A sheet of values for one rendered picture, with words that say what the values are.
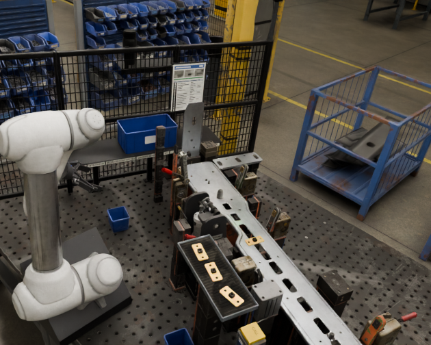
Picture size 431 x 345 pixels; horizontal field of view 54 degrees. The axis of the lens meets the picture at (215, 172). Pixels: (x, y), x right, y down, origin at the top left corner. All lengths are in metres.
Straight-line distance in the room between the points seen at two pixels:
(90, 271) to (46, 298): 0.17
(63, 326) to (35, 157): 0.79
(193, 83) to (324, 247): 1.20
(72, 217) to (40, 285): 0.93
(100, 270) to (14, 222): 0.95
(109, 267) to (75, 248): 0.30
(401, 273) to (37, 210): 1.84
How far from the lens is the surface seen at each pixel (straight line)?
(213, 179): 2.27
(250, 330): 1.42
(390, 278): 2.47
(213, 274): 1.55
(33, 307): 1.65
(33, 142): 1.36
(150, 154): 2.40
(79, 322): 1.92
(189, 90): 2.57
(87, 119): 1.40
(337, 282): 1.84
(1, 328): 2.97
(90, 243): 1.97
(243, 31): 2.65
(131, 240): 2.32
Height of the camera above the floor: 2.29
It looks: 34 degrees down
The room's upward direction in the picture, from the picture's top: 7 degrees clockwise
